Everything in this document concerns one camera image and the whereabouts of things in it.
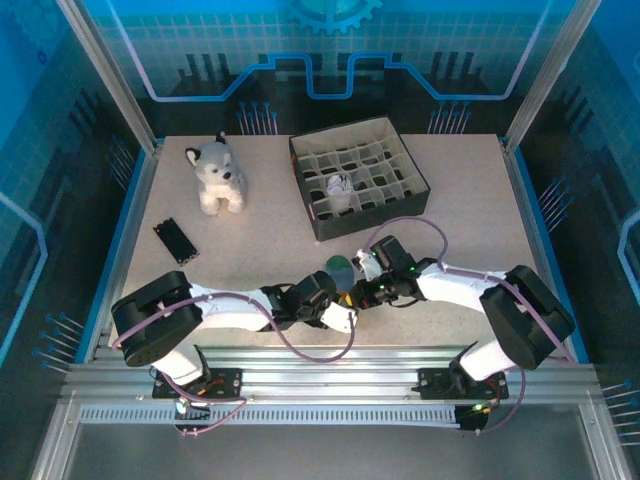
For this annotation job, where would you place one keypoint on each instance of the grey sock green toe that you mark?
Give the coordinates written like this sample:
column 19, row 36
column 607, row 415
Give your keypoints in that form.
column 341, row 274

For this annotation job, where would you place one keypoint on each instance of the dark fabric storage organizer box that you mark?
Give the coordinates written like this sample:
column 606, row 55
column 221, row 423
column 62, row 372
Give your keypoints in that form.
column 370, row 217

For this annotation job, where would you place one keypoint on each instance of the white sock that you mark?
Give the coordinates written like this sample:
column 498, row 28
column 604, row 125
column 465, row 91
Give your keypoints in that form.
column 340, row 190

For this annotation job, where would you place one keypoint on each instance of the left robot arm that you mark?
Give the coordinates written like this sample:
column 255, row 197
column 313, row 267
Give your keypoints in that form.
column 150, row 310

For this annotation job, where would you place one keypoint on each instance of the black remote control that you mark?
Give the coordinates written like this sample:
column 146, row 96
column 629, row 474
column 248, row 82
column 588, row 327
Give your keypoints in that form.
column 176, row 241

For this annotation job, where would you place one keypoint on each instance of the husky plush toy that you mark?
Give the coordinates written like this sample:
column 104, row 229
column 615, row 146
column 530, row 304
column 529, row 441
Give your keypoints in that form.
column 217, row 175

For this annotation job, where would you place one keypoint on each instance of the blue printed backdrop panel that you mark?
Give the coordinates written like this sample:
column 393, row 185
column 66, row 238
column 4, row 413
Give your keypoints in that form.
column 200, row 30

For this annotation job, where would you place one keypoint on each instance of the aluminium frame rail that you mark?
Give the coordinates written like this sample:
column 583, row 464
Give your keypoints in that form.
column 325, row 370

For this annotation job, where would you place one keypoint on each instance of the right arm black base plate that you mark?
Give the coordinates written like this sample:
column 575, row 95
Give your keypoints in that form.
column 435, row 385

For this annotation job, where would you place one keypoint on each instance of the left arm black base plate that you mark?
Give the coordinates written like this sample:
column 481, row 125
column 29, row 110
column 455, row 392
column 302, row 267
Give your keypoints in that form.
column 227, row 382

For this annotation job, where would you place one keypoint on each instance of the aluminium frame post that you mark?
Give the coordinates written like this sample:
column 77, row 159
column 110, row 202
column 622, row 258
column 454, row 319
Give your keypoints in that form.
column 549, row 75
column 113, row 75

